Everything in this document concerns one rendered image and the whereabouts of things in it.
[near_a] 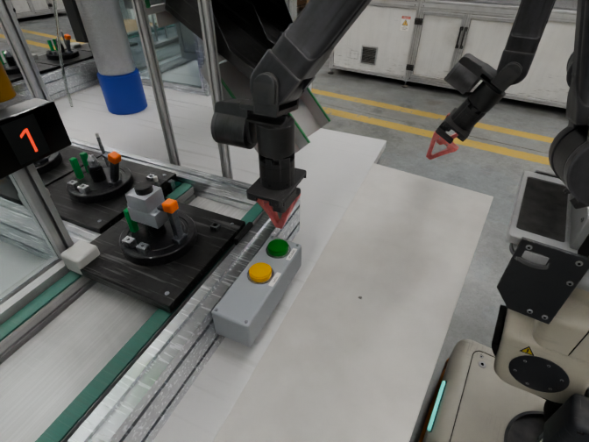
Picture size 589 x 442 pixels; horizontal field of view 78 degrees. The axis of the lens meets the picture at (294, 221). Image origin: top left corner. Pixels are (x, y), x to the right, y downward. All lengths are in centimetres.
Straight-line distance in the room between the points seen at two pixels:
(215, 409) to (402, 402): 29
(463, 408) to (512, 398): 17
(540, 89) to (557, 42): 43
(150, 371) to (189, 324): 9
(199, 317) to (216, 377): 11
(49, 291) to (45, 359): 12
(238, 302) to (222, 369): 12
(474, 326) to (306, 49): 165
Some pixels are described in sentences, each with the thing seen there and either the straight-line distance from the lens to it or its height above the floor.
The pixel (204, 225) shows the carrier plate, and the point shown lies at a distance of 76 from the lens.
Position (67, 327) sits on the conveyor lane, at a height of 92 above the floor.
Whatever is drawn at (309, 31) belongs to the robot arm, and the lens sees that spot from 51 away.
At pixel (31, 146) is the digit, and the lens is 66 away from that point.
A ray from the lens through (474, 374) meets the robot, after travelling 145.
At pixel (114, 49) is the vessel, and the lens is 162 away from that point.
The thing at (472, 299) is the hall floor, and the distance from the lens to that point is 206.
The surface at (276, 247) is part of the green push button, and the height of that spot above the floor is 97.
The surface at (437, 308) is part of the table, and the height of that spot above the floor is 86.
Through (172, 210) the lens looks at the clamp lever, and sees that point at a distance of 65.
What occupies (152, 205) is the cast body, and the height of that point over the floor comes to 106.
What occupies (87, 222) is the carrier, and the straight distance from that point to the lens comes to 86.
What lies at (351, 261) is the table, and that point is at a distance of 83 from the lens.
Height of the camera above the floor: 144
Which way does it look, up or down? 38 degrees down
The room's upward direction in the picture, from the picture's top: straight up
